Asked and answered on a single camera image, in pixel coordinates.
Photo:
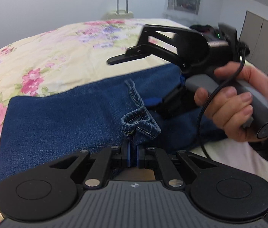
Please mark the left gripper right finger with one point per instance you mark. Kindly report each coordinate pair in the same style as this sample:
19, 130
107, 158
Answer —
215, 189

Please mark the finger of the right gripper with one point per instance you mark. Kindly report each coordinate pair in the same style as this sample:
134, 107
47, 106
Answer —
160, 99

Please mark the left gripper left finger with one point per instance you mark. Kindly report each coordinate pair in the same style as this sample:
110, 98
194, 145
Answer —
51, 189

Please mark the blue denim jeans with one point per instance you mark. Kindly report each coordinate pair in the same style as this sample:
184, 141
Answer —
101, 114

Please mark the person right hand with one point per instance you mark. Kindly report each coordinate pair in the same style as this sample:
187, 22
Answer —
229, 111

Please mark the pile of clothes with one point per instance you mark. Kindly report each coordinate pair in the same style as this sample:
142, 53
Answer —
204, 29

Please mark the grey right cabinet doors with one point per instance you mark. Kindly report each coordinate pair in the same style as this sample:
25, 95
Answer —
255, 34

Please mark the cream hard-shell suitcase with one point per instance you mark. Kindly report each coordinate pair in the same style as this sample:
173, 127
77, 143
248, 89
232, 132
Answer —
119, 12

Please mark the floral yellow bed quilt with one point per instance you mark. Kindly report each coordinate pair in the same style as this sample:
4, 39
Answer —
75, 55

